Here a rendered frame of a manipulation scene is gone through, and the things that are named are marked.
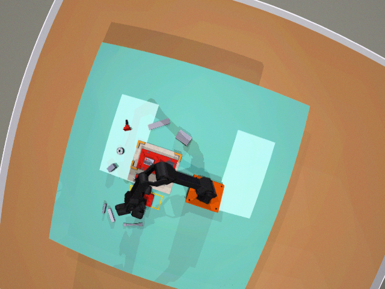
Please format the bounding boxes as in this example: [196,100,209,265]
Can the grey flat bar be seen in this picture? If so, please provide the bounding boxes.
[148,118,170,130]

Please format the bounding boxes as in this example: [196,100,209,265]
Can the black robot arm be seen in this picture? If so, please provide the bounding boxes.
[115,162,217,216]

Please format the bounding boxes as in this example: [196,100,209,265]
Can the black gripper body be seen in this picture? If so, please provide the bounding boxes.
[131,186,152,219]

